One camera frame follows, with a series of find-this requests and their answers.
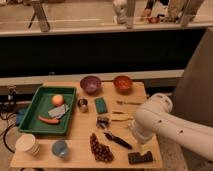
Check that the orange fruit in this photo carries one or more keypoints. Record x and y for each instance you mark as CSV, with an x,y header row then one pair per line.
x,y
57,100

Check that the small metal binder clip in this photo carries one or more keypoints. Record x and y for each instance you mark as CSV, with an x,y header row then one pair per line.
x,y
102,122

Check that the small metal cup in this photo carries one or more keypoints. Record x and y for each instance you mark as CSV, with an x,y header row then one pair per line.
x,y
83,105

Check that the grey folded cloth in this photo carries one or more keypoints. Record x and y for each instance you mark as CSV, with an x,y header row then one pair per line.
x,y
58,112

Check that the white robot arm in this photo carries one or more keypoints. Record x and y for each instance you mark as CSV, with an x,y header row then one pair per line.
x,y
154,116

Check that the orange bowl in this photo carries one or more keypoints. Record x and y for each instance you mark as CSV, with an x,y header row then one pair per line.
x,y
122,83

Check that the bunch of dark grapes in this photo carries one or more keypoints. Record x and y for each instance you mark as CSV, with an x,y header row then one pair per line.
x,y
100,151

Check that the blue glass cup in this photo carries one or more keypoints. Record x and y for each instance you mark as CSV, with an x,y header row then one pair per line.
x,y
60,148

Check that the green sponge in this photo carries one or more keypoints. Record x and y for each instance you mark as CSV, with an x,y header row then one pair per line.
x,y
100,105

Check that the green plastic tray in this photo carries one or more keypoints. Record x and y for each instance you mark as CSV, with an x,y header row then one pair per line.
x,y
40,106

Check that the gold fork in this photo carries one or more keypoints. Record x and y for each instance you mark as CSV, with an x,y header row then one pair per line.
x,y
129,103

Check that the black rectangular eraser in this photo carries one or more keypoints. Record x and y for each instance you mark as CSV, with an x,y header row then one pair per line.
x,y
136,157

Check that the orange carrot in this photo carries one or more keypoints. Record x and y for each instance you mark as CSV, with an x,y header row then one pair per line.
x,y
48,120

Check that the white paper cup stack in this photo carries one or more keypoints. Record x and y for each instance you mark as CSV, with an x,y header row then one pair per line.
x,y
27,143

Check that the blue object beside tray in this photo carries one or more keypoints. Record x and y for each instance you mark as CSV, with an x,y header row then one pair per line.
x,y
19,116

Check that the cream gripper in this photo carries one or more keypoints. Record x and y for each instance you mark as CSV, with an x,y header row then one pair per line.
x,y
143,149

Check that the purple bowl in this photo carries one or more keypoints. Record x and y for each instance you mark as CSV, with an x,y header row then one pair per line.
x,y
90,84

